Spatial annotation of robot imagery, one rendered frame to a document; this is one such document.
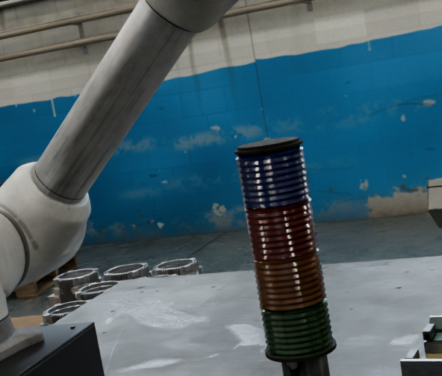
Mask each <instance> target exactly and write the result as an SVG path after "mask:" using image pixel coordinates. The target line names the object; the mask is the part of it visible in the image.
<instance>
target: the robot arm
mask: <svg viewBox="0 0 442 376"><path fill-rule="evenodd" d="M238 1H239V0H140V1H139V2H138V4H137V6H136V7H135V9H134V10H133V12H132V13H131V15H130V16H129V18H128V20H127V21H126V23H125V24H124V26H123V27H122V30H121V31H120V32H119V34H118V35H117V37H116V39H115V40H114V42H113V44H112V45H111V47H110V48H109V49H108V52H107V53H106V55H105V56H104V58H103V59H102V61H101V63H100V64H99V66H98V67H97V69H96V70H95V72H94V73H93V75H92V77H91V78H90V80H89V81H88V83H87V85H86V87H85V88H84V89H83V91H82V92H81V94H80V96H79V97H78V99H77V101H76V102H75V103H74V105H73V106H72V109H71V110H70V111H69V113H68V115H67V116H66V118H65V119H64V121H63V123H62V124H61V126H60V127H59V128H58V130H57V132H56V134H55V135H54V137H53V138H52V140H51V142H50V143H49V145H48V146H47V148H46V150H45V151H44V152H43V154H42V156H41V157H40V159H39V160H38V162H33V163H26V164H24V165H22V166H20V167H18V168H17V169H16V171H15V172H14V173H13V174H12V175H11V176H10V177H9V178H8V179H7V180H6V181H5V182H4V183H3V185H2V186H1V187H0V362H1V361H2V360H5V359H7V358H8V357H10V356H12V355H14V354H16V353H18V352H19V351H21V350H23V349H25V348H27V347H29V346H31V345H34V344H37V343H38V342H42V341H43V340H44V336H43V332H42V331H41V330H16V329H14V328H13V324H12V321H11V319H10V315H9V312H8V308H7V301H6V297H8V296H9V295H10V294H11V293H12V291H13V290H14V289H16V288H19V287H21V286H24V285H27V284H29V283H32V282H34V281H36V280H38V279H40V278H42V277H44V276H46V275H48V274H49V273H51V272H53V271H54V270H56V269H58V268H60V267H61V266H62V265H63V264H65V263H67V262H68V261H69V260H70V259H71V258H72V257H73V256H74V255H75V254H76V252H77V251H78V249H79V248H80V246H81V244H82V242H83V240H84V236H85V233H86V228H87V220H88V218H89V216H90V213H91V205H90V198H89V195H88V191H89V189H90V188H91V186H92V185H93V184H94V182H95V181H96V179H97V177H98V176H99V175H100V173H101V172H102V170H103V168H104V167H105V166H106V165H107V163H108V161H109V160H110V159H111V157H112V156H113V154H114V152H115V151H116V150H117V148H118V147H119V145H120V144H121V142H122V141H123V140H124V138H125V136H126V135H127V133H128V132H129V131H130V129H131V128H132V126H133V125H134V123H135V122H136V121H137V119H138V117H139V116H140V114H141V113H142V112H143V110H144V109H145V107H146V105H147V104H148V103H149V101H150V100H151V98H152V96H153V95H154V94H155V92H156V91H157V90H158V88H159V86H160V85H161V84H162V82H163V81H164V79H165V77H166V76H167V75H168V74H169V72H170V70H171V69H172V67H173V66H174V65H175V63H176V61H177V60H178V59H179V57H180V56H181V54H182V53H183V51H184V50H185V49H186V47H187V45H188V44H189V42H190V41H191V40H192V38H193V37H194V35H195V34H196V33H201V32H203V31H206V30H208V29H209V28H211V27H212V26H214V25H215V24H216V22H217V21H218V20H219V19H220V18H221V17H222V16H223V15H224V14H225V13H226V12H227V11H228V10H229V9H230V8H231V7H232V6H233V5H234V4H235V3H236V2H238Z"/></svg>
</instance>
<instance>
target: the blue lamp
mask: <svg viewBox="0 0 442 376"><path fill-rule="evenodd" d="M304 155H305V153H304V151H303V147H302V146H300V147H298V148H295V149H293V150H289V151H283V152H279V153H275V154H267V155H261V156H255V157H238V156H237V157H236V158H235V160H236V161H237V164H236V165H237V167H238V168H237V171H238V173H239V175H238V177H239V179H240V181H239V183H240V185H241V186H240V189H241V191H242V193H241V195H242V196H243V199H242V201H243V206H244V207H245V208H247V209H267V208H274V207H283V206H287V205H291V204H296V203H299V202H301V201H305V200H307V199H308V198H310V197H311V194H310V193H309V192H310V188H309V187H308V185H309V183H308V176H307V172H308V171H307V170H306V164H305V158H304Z"/></svg>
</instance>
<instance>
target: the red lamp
mask: <svg viewBox="0 0 442 376"><path fill-rule="evenodd" d="M312 205H313V204H312V203H311V197H310V198H308V199H307V200H305V201H301V202H299V203H296V204H291V205H287V206H283V207H274V208H267V209H247V208H245V207H244V211H245V217H246V223H247V226H246V227H247V228H248V232H247V233H248V235H249V241H250V243H249V244H250V246H251V249H250V251H251V252H252V257H253V258H255V259H257V260H283V259H289V258H293V257H299V256H302V255H305V254H309V253H311V252H312V251H315V250H316V249H317V248H318V247H319V245H318V243H317V241H318V239H317V232H316V231H315V230H316V227H315V221H314V214H313V211H314V210H313V209H312Z"/></svg>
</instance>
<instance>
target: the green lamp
mask: <svg viewBox="0 0 442 376"><path fill-rule="evenodd" d="M260 309H261V315H262V321H263V322H264V323H263V326H264V333H265V338H266V344H267V350H268V353H269V354H270V355H272V356H274V357H280V358H298V357H307V356H311V355H315V354H318V353H321V352H323V351H325V350H327V349H329V348H330V347H331V346H332V345H333V336H332V330H331V329H332V326H331V325H330V323H331V320H330V318H329V316H330V315H329V309H328V302H327V297H325V298H324V299H323V300H322V301H321V302H320V303H318V304H315V305H313V306H310V307H306V308H302V309H298V310H288V311H272V310H265V309H264V308H262V307H260Z"/></svg>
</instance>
